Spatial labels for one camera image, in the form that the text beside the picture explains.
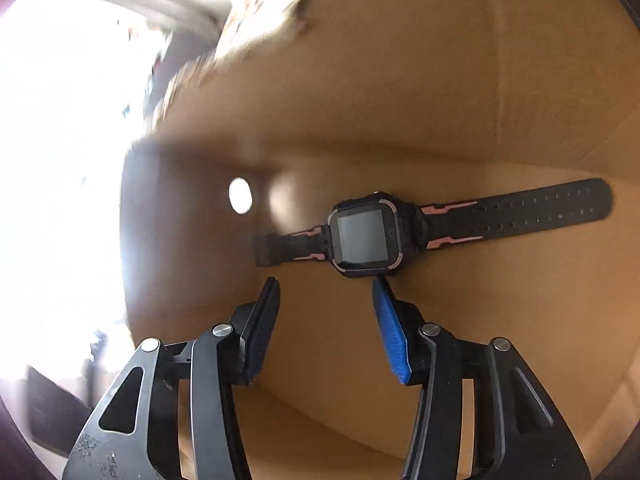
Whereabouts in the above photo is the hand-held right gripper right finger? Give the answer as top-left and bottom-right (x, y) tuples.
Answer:
(371, 276), (593, 480)

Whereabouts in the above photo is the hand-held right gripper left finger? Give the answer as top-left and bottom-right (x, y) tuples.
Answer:
(62, 276), (282, 480)

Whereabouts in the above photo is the black pink smartwatch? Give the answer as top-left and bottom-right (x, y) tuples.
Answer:
(254, 178), (613, 279)

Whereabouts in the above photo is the brown cardboard box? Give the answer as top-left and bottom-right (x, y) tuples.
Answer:
(120, 0), (640, 480)

